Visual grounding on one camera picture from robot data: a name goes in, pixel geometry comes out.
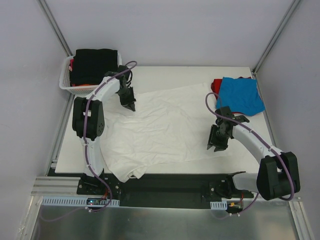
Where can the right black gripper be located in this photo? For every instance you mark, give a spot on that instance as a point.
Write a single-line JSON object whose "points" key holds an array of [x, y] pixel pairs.
{"points": [[218, 137]]}

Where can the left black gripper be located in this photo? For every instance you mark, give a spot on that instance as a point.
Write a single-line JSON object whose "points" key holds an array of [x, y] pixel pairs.
{"points": [[127, 98]]}

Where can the white t shirt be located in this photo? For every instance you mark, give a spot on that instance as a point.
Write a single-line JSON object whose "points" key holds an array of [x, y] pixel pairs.
{"points": [[167, 126]]}

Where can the blue t shirt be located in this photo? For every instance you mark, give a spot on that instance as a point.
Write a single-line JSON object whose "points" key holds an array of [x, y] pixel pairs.
{"points": [[256, 100]]}

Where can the red t shirt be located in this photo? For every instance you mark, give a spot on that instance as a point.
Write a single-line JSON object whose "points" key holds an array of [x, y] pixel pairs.
{"points": [[216, 86]]}

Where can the white plastic basket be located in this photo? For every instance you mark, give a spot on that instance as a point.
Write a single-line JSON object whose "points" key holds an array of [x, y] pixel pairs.
{"points": [[64, 79]]}

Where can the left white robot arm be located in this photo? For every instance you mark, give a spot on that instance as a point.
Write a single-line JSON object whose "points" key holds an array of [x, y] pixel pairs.
{"points": [[88, 120]]}

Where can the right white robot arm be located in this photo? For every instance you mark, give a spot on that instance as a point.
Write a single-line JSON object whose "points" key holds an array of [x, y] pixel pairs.
{"points": [[278, 173]]}

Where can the black t shirt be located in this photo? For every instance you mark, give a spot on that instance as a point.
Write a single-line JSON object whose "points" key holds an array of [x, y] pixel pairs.
{"points": [[90, 65]]}

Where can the pink t shirt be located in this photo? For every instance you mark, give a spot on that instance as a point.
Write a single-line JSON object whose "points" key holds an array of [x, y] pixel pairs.
{"points": [[70, 66]]}

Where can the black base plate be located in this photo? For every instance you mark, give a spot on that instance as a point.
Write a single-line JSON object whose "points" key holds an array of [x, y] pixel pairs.
{"points": [[176, 201]]}

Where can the right white cable duct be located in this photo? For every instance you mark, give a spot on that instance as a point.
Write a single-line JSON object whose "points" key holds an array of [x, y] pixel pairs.
{"points": [[219, 205]]}

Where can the white cable duct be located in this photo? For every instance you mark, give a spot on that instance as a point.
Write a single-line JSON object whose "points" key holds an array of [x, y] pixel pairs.
{"points": [[219, 205], [67, 201]]}

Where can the aluminium rail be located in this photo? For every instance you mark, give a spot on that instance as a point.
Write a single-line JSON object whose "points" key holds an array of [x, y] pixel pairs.
{"points": [[50, 185]]}

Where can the left white cable duct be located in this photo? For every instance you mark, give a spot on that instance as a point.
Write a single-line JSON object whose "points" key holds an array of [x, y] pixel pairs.
{"points": [[67, 201]]}

